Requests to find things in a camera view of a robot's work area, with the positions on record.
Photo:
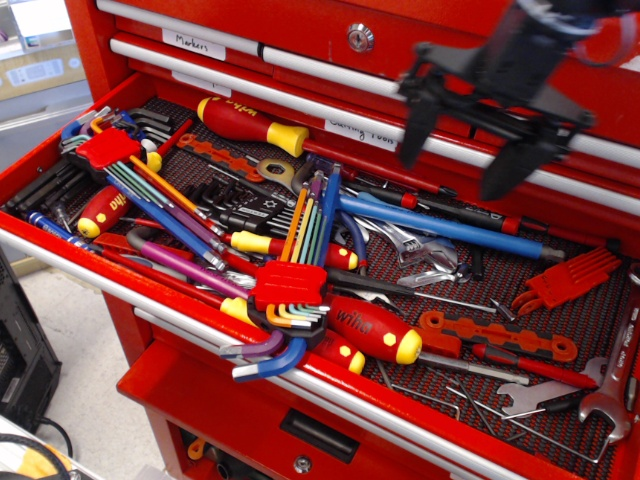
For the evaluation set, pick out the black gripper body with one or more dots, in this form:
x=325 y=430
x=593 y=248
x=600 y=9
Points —
x=512 y=68

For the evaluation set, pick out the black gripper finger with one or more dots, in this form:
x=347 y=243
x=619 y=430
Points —
x=424 y=110
x=518 y=159

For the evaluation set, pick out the rainbow allen key set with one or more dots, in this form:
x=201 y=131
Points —
x=288 y=299
x=111 y=148

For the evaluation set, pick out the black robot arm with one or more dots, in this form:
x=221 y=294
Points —
x=531 y=120

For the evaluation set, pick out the long blue hex key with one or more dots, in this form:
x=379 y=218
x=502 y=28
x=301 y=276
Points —
x=449 y=229

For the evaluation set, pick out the red key holder right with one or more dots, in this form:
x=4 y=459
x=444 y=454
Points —
x=566 y=281

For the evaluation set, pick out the black Torx key set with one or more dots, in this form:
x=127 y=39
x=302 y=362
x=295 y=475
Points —
x=235 y=208

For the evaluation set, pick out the orange black key holder back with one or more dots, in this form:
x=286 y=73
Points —
x=207 y=151

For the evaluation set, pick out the purple long hex key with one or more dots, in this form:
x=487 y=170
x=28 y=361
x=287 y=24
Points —
x=137 y=239

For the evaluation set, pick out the black Allen key set left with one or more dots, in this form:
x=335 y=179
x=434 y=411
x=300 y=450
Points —
x=59 y=179

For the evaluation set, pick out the black red precision screwdriver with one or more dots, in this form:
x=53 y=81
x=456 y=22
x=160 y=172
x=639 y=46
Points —
x=473 y=216

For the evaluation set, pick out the white cutting tools label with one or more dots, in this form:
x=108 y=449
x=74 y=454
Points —
x=361 y=135

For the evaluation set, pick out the silver cabinet lock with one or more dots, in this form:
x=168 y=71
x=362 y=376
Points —
x=360 y=38

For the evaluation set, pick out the chrome adjustable wrench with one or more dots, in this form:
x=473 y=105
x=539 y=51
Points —
x=414 y=248

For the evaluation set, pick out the large red Wiha screwdriver back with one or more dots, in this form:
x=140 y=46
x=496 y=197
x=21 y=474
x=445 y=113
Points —
x=235 y=121

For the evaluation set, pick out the large red wiha screwdriver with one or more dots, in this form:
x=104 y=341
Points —
x=235 y=121
x=380 y=334

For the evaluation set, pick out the small red screwdriver right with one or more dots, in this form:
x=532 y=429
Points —
x=501 y=356

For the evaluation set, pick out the large red Wiha screwdriver front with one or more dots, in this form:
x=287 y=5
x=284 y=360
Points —
x=380 y=334

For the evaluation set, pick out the red tool chest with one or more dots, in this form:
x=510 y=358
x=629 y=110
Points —
x=291 y=61

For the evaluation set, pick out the flat thin steel spanner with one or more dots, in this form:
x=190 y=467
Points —
x=527 y=398

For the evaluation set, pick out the white Markers label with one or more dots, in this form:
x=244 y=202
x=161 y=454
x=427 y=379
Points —
x=194 y=44

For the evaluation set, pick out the slim red screwdriver front edge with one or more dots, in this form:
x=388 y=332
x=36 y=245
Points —
x=345 y=352

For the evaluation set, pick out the large chrome open-end wrench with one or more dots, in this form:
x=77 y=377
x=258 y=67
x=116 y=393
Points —
x=609 y=399

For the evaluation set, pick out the small red Wiha screwdriver left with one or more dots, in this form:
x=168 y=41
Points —
x=102 y=212

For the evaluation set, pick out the blue pen screwdriver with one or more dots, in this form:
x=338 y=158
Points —
x=46 y=224

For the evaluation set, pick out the black computer case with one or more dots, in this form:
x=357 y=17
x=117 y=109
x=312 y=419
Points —
x=30 y=370

